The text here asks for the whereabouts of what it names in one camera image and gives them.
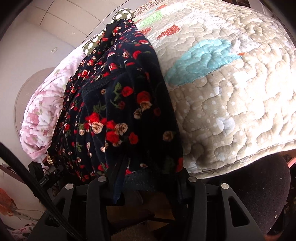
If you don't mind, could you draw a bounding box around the green white dotted pillow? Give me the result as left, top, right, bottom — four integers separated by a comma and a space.
82, 8, 134, 55

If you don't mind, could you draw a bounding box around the beige dotted quilted bedspread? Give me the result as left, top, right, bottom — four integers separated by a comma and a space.
134, 1, 295, 179

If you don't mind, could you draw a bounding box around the pink floral fleece blanket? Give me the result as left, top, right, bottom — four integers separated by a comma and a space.
20, 47, 86, 163

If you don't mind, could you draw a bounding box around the white wardrobe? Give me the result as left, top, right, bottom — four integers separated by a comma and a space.
23, 0, 149, 48

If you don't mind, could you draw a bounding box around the black cable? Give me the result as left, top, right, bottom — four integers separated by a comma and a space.
0, 141, 54, 214

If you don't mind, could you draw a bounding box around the black red floral dress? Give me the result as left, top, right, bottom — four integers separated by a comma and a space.
48, 20, 183, 182

